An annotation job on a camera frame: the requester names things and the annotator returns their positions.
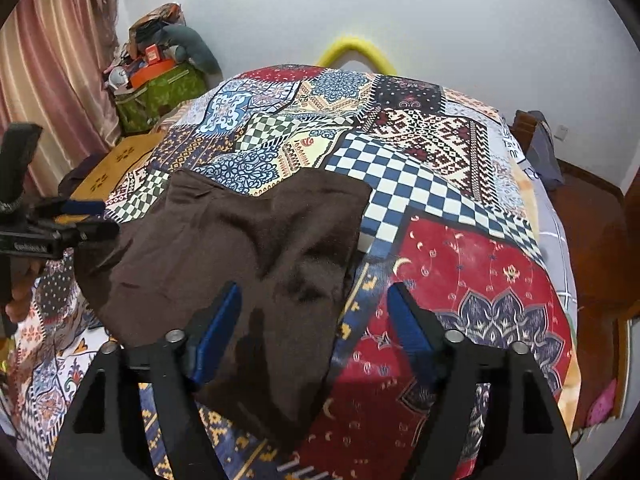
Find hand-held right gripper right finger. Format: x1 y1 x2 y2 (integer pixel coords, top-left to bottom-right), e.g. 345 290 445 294
387 281 576 480

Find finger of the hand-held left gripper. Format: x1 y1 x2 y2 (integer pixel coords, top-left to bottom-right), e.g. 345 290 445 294
75 220 121 250
57 199 107 217

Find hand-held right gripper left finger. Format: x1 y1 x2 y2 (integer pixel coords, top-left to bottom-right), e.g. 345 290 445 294
47 281 243 480

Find brown shorts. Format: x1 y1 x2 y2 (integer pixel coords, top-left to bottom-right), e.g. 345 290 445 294
75 167 375 453

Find person's left hand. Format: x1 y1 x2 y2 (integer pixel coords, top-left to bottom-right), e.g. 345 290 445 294
5 259 47 324

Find dark purple cloth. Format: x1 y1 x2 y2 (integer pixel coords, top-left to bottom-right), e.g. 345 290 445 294
57 154 108 196

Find patchwork print blanket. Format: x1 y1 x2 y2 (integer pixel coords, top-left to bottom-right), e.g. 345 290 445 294
10 64 576 480

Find green patterned bag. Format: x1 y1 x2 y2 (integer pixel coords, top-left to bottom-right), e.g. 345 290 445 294
114 64 208 133

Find pink striped curtain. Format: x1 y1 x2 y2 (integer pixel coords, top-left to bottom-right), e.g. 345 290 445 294
0 0 121 201

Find orange box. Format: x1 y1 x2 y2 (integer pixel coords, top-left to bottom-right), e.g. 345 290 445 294
129 57 176 88

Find grey plush pillow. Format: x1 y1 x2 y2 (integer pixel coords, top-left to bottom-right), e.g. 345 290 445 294
162 25 221 73

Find orange patterned woven bag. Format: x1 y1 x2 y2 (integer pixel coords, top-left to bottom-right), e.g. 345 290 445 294
129 4 186 36

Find pink cloth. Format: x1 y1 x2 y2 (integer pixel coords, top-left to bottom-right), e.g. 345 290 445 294
587 380 618 428

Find grey-blue cloth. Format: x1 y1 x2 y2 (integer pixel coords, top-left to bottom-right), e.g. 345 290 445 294
525 110 566 191

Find grey cloth on chair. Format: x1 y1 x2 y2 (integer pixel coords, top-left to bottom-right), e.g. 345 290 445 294
510 110 563 188

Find yellow foam tube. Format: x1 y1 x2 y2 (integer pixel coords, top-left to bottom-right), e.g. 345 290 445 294
316 35 398 76

